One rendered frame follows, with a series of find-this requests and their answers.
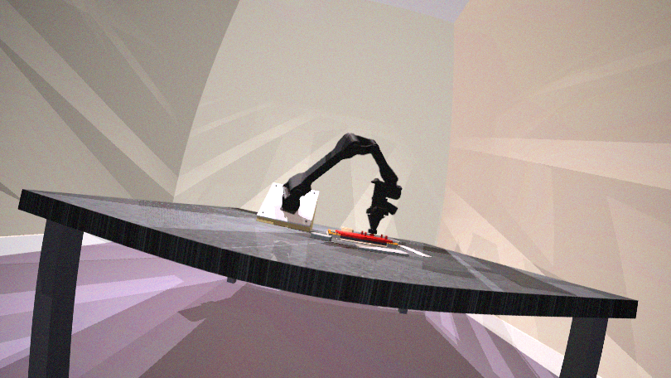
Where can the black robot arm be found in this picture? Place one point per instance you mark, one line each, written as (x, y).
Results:
(347, 147)

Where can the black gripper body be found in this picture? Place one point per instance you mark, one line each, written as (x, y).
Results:
(377, 206)

